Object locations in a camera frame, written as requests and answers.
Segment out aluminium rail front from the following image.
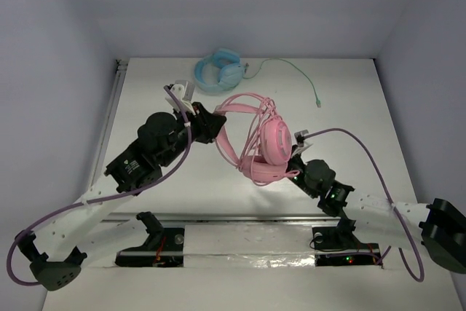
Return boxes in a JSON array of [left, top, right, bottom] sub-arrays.
[[101, 212, 423, 223]]

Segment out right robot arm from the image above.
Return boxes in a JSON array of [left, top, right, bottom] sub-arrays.
[[288, 155, 465, 274]]

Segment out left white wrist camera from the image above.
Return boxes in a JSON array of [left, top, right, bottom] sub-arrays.
[[165, 80, 194, 114]]

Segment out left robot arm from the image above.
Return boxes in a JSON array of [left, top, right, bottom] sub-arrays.
[[7, 102, 226, 291]]

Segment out aluminium rail left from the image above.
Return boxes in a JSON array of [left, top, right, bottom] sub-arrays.
[[89, 59, 129, 185]]

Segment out pink headphones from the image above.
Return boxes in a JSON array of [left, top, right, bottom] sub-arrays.
[[214, 92, 292, 186]]

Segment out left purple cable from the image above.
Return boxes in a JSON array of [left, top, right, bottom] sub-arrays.
[[7, 84, 193, 286]]

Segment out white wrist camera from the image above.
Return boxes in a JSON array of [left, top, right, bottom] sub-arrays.
[[290, 130, 312, 159], [165, 80, 194, 114]]

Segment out blue headphones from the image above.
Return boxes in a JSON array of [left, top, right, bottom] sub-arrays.
[[194, 48, 246, 95]]

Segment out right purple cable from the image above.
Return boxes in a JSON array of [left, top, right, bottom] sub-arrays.
[[296, 127, 425, 283]]

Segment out purple cable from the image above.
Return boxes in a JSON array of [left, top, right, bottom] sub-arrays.
[[7, 84, 193, 286], [296, 127, 425, 283]]

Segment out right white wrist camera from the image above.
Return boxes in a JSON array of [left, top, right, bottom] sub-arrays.
[[290, 130, 312, 159]]

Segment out aluminium rail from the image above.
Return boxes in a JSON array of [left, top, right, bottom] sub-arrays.
[[89, 59, 129, 185], [101, 212, 423, 223]]

